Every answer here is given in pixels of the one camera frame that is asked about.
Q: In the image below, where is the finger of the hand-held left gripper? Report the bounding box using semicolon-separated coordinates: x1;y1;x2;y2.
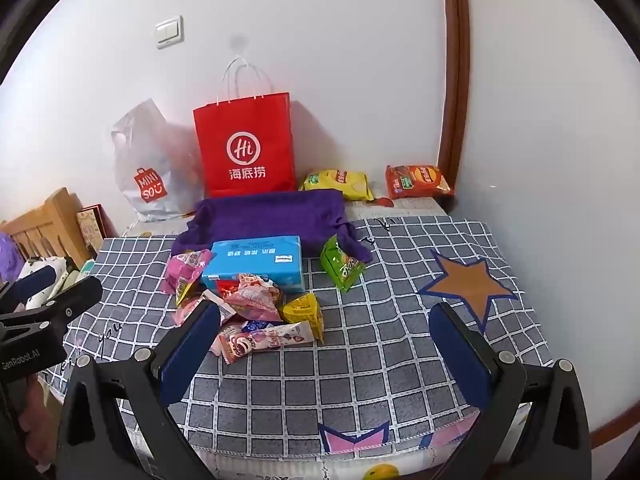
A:
0;265;57;312
0;276;103;341

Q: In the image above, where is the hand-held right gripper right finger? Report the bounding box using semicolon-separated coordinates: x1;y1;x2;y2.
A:
428;302;593;480

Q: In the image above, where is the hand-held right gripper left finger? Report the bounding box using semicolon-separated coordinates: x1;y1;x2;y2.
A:
56;300;223;480

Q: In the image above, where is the pink peach snack packet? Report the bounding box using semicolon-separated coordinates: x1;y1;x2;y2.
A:
173;290;237;328

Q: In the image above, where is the red candy packet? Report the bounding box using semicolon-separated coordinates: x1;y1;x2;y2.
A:
218;280;243;306

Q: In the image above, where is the pink star snack packet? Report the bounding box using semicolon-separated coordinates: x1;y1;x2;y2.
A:
161;249;216;306

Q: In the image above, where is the pink white snack packet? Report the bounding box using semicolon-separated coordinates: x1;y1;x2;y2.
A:
231;273;285;322

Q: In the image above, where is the yellow triangular snack packet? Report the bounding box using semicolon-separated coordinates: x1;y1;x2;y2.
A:
279;292;325;345

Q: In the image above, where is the green snack packet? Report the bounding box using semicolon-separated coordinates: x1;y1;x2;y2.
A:
320;234;367;294

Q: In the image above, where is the purple towel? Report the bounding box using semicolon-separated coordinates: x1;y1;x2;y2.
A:
172;189;373;265

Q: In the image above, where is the person's left hand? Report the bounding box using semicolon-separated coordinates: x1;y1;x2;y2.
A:
17;375;58;463

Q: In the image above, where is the purple fabric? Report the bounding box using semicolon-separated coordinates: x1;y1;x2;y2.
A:
0;232;24;286

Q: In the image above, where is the black spotted white cloth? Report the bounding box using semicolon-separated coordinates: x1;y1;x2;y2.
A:
17;256;82;311

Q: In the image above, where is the wooden headboard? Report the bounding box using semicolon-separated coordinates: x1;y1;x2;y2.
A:
0;187;93;271

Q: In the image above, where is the printed cardboard box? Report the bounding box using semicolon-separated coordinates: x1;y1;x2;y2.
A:
76;204;106;256

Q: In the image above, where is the long pink bear packet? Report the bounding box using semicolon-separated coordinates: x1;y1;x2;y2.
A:
218;322;317;365

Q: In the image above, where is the blue tissue pack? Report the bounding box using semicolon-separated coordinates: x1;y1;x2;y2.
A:
201;235;306;295

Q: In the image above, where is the grey checked blanket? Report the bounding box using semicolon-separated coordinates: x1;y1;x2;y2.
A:
42;215;556;456

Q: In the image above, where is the white plastic bag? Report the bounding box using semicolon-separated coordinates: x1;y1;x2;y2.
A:
111;98;206;223

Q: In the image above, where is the orange chips bag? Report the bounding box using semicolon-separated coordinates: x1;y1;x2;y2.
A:
385;164;456;200

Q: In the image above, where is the yellow chips bag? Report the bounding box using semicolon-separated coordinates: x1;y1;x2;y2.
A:
299;168;375;202

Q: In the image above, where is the red paper bag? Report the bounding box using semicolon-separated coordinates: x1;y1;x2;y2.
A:
193;56;297;198

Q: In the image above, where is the white light switch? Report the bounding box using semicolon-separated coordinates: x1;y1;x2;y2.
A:
154;16;184;50

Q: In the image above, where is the brown door frame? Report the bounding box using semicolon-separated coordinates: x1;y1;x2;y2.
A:
436;0;471;196

